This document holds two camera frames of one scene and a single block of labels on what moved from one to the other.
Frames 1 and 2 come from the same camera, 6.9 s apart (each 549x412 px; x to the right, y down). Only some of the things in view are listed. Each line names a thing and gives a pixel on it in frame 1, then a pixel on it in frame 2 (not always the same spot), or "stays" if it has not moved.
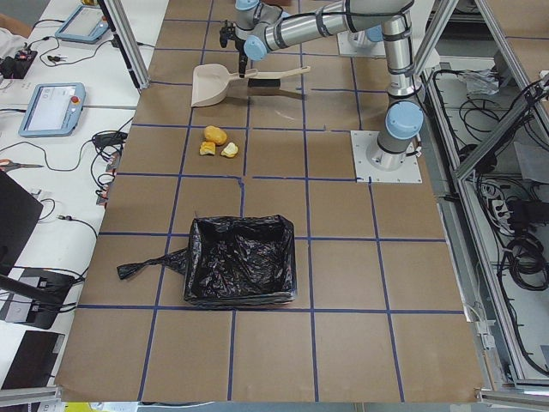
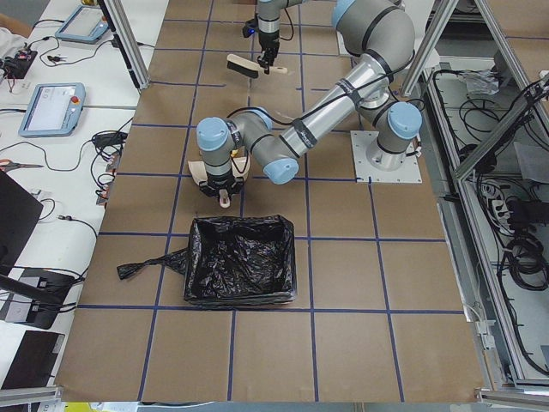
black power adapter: (110, 138) stays
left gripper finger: (243, 60) to (236, 189)
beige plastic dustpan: (211, 82) to (240, 166)
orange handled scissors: (7, 165) stays
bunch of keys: (57, 58) stays
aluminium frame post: (118, 22) stays
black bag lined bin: (234, 260) stays
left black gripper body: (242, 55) to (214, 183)
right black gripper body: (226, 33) to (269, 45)
